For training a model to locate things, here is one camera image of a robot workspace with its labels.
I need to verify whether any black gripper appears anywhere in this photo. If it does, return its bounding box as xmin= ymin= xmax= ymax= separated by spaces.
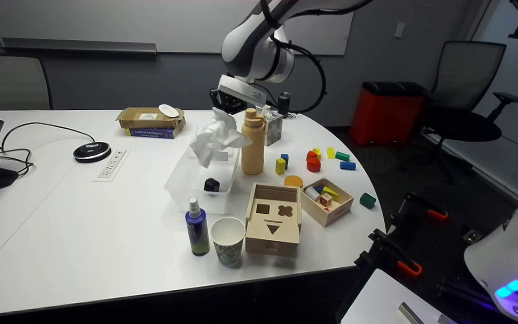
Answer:
xmin=208 ymin=88 xmax=248 ymax=113

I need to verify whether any white wipe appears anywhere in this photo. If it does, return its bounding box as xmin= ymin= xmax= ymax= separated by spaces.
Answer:
xmin=188 ymin=108 xmax=249 ymax=167

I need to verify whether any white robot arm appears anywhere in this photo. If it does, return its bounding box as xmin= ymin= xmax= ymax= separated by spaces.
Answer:
xmin=208 ymin=0 xmax=370 ymax=113

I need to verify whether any clear plastic basket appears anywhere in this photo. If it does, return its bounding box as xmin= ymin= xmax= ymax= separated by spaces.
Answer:
xmin=165 ymin=147 xmax=239 ymax=208

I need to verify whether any tan tall bottle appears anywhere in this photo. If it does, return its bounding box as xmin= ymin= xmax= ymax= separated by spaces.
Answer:
xmin=240 ymin=108 xmax=266 ymax=176

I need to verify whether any grey tissue box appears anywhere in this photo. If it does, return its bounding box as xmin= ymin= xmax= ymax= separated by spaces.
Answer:
xmin=264 ymin=109 xmax=282 ymax=144

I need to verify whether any cardboard box with tape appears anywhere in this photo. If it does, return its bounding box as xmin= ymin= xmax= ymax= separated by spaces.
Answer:
xmin=116 ymin=104 xmax=185 ymax=138

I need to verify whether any black tumbler cup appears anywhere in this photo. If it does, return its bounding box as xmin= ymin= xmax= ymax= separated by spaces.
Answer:
xmin=276 ymin=91 xmax=289 ymax=118

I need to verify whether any small black object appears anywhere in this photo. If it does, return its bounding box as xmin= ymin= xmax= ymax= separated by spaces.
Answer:
xmin=203 ymin=178 xmax=221 ymax=192

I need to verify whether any yellow block beside bottle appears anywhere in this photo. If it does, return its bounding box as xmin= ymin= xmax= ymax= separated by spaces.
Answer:
xmin=275 ymin=158 xmax=285 ymax=174

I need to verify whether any blue block beside bottle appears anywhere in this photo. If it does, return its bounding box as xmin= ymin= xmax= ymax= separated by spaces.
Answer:
xmin=280 ymin=153 xmax=289 ymax=169

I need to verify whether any orange round disc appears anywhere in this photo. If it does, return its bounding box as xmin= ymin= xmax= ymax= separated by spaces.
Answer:
xmin=284 ymin=174 xmax=303 ymax=187

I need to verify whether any red block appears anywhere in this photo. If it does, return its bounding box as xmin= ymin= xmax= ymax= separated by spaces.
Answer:
xmin=305 ymin=151 xmax=320 ymax=172

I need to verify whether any purple spray bottle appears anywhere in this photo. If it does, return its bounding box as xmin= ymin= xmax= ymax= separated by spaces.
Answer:
xmin=185 ymin=198 xmax=210 ymax=255

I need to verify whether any yellow block far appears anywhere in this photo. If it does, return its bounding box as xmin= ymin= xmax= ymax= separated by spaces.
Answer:
xmin=325 ymin=147 xmax=334 ymax=158

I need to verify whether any white power strip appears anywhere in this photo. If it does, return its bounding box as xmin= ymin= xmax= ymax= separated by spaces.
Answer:
xmin=95 ymin=149 xmax=125 ymax=181

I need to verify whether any green cylinder block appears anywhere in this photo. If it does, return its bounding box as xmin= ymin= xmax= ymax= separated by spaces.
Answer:
xmin=334 ymin=151 xmax=350 ymax=162

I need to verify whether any patterned paper cup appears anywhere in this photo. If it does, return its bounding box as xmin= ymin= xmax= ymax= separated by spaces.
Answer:
xmin=210 ymin=216 xmax=244 ymax=268

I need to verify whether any wooden shape sorter box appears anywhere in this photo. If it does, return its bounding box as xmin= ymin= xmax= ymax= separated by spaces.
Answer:
xmin=244 ymin=183 xmax=300 ymax=257

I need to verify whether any black round puck device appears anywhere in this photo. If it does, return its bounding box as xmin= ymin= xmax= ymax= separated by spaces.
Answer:
xmin=73 ymin=142 xmax=111 ymax=163

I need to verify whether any small wooden tray box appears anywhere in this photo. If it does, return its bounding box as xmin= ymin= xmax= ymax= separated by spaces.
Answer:
xmin=300 ymin=178 xmax=352 ymax=226

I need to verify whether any blue cylinder block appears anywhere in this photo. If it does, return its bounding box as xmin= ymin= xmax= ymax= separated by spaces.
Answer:
xmin=339 ymin=162 xmax=356 ymax=171

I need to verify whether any red trash bin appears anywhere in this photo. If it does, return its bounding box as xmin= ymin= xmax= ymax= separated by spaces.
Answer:
xmin=348 ymin=81 xmax=426 ymax=145

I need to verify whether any green block at edge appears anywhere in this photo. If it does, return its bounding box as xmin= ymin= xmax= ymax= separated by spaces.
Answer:
xmin=359 ymin=192 xmax=375 ymax=208

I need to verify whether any whiteboard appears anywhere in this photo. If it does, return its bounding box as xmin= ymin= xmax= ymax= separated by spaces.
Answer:
xmin=0 ymin=0 xmax=357 ymax=57

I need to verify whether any black office chair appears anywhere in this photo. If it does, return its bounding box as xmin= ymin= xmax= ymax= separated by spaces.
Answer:
xmin=420 ymin=39 xmax=518 ymax=181

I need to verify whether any black cable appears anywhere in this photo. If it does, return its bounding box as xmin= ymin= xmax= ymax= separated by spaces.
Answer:
xmin=0 ymin=120 xmax=97 ymax=178

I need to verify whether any black clamp with orange handles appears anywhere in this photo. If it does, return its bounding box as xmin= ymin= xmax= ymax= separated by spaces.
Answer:
xmin=354 ymin=192 xmax=449 ymax=279

